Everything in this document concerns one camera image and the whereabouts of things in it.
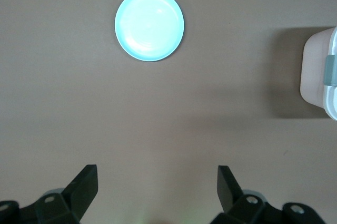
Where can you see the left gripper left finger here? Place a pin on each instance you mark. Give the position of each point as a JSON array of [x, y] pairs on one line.
[[65, 205]]

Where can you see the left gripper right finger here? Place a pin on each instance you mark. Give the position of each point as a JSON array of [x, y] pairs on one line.
[[247, 208]]

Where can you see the pink box with white lid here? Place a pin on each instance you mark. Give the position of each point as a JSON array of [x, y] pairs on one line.
[[313, 71]]

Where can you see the light blue round plate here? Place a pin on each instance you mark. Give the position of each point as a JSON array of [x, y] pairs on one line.
[[149, 25]]

